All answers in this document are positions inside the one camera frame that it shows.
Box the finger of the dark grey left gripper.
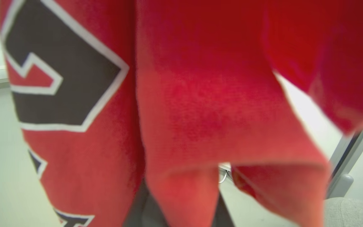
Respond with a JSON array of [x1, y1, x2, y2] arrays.
[[212, 192, 236, 227], [123, 180, 170, 227]]

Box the red garment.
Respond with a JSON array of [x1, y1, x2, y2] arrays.
[[0, 0, 363, 227]]

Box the grey fabric sofa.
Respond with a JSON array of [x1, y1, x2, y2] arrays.
[[323, 197, 363, 227]]

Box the short grey partition foot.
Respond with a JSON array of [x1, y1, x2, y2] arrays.
[[326, 174, 355, 199]]

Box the wide white partition panel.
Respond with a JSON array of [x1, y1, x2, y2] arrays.
[[274, 72, 363, 180]]

